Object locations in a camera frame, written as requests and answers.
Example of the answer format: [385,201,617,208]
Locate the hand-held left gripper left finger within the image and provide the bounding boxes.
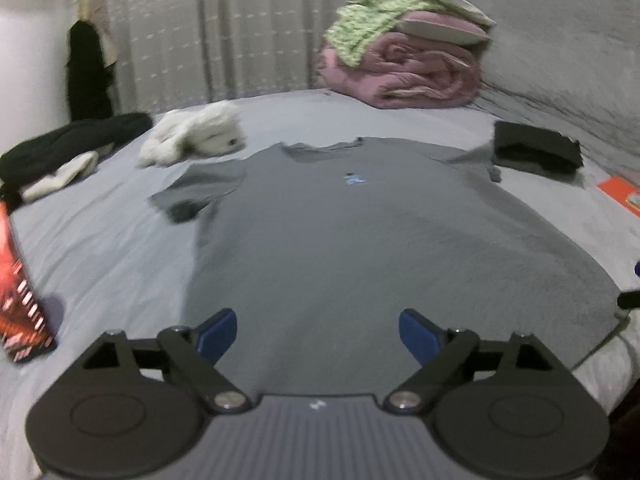
[80,307,253,415]

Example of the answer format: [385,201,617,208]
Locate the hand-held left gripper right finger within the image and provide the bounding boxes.
[384,308,561,415]

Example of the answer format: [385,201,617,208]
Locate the grey t-shirt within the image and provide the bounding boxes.
[149,136,632,396]

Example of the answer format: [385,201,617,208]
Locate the orange box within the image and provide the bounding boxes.
[596,175,640,216]

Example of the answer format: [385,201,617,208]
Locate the bed with grey sheet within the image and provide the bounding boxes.
[0,87,640,480]

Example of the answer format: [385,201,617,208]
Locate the folded black garment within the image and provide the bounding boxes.
[492,121,585,178]

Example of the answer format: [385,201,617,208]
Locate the smartphone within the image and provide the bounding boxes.
[0,200,57,363]

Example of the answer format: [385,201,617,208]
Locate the white plush dog toy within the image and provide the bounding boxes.
[138,100,247,168]

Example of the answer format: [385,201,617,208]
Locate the white cloth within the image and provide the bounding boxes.
[20,151,100,203]

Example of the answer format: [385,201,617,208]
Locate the black fleece garment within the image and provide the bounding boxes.
[0,112,153,211]

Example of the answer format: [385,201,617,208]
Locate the pink folded quilt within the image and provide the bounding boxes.
[314,30,483,110]

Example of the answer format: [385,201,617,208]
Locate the grey upholstered headboard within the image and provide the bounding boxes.
[455,0,640,181]

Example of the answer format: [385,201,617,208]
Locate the black hanging garment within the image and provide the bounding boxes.
[66,19,115,122]

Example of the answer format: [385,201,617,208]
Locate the grey star-print curtain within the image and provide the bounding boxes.
[60,0,368,116]

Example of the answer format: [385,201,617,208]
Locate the beige hanging garment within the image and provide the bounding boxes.
[75,0,118,68]

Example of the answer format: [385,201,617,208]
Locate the pink pillow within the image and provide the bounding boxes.
[400,12,493,46]

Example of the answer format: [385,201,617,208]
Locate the green patterned cloth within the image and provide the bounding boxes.
[322,0,426,68]

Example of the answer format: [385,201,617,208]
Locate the cream pillow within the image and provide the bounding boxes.
[395,0,496,28]

